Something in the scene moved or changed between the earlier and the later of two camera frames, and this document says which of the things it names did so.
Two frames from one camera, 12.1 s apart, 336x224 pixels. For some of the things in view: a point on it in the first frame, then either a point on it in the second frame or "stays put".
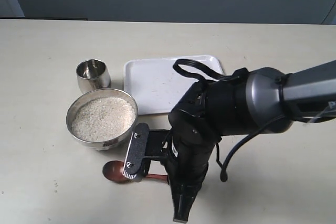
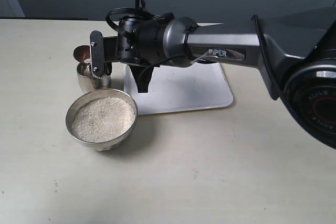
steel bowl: [104, 119] stays put
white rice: [101, 118] stays put
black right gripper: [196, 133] → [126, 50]
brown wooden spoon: [112, 171] → [82, 53]
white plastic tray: [153, 86] stays put
